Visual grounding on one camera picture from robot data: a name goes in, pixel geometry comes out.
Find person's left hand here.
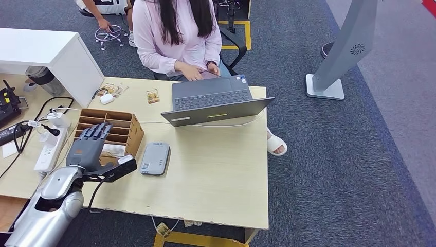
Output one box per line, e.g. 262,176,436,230
206,61,222,76

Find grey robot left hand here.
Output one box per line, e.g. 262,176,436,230
65,122,115,173

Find person's right hand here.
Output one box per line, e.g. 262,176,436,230
174,61,205,82

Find dark smartphone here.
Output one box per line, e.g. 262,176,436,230
199,69,221,80

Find patterned ID card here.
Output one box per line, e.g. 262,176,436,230
146,89,161,104

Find white room key cards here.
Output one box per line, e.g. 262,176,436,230
100,143,128,159

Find person's foot in white sandal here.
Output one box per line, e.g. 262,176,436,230
266,128,288,157

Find person on stool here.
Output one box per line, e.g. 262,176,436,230
74,0,137,48

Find grey laptop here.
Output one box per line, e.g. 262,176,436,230
160,74,275,128

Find white power strip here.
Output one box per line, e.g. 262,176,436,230
33,127,69,174

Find black power plug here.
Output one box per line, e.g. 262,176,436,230
41,125,61,138

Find white charger adapter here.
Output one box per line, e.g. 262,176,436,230
47,112,70,129

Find brown cardboard organizer box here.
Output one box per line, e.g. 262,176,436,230
70,109,146,167

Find black equipment stand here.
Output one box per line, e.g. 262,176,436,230
214,0,251,35

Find stack of patterned cards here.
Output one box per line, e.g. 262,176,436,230
101,82,130,98

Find white paper slip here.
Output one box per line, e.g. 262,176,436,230
2,141,19,160

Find black flat device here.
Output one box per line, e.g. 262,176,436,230
0,123,31,148

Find clear bottle with dark band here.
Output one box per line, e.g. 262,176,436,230
26,66,65,97

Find stool with chrome base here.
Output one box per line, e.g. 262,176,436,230
95,24,125,51

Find black remote controller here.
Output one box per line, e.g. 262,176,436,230
0,79,30,128

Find yellow tag under table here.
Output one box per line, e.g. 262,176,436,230
156,222,172,239

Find white desk shelf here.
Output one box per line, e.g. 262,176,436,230
0,28,105,109

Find round dark base with purple rim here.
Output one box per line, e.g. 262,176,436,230
320,41,335,59

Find grey kiosk stand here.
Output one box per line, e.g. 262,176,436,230
305,0,379,101

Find black wrist camera with pale box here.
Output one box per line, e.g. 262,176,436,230
81,154,138,183

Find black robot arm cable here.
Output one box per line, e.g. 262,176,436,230
87,179,111,215

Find black power cable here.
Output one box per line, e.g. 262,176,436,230
0,97,75,180

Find black cord loop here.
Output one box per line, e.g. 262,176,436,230
92,87,109,100

